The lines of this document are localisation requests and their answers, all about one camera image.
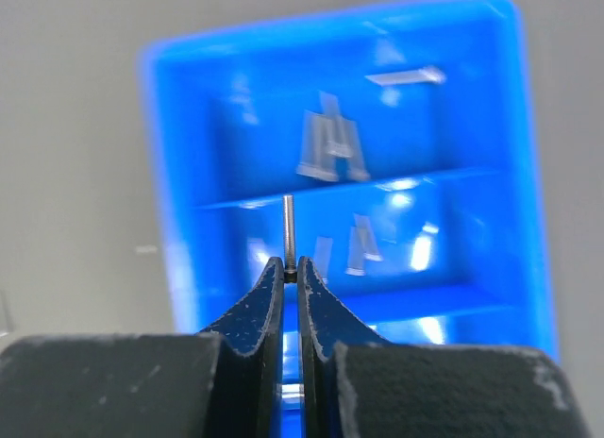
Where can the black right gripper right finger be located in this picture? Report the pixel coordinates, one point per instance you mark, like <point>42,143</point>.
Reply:
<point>358,384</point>

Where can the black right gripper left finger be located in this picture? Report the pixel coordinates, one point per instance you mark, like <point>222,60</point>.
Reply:
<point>224,381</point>

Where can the silver cap screw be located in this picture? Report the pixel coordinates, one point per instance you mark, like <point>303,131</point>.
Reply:
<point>345,144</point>
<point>289,238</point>

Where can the small lone screw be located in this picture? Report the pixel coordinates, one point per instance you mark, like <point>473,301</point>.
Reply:
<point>362,246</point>

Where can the thin silver screw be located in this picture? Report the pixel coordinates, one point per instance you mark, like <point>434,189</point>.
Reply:
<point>322,255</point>

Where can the blue compartment tray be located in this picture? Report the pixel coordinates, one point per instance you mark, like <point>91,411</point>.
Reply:
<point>403,133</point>

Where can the large silver screw in tray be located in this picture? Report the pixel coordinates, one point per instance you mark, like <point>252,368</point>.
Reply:
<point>428,74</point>

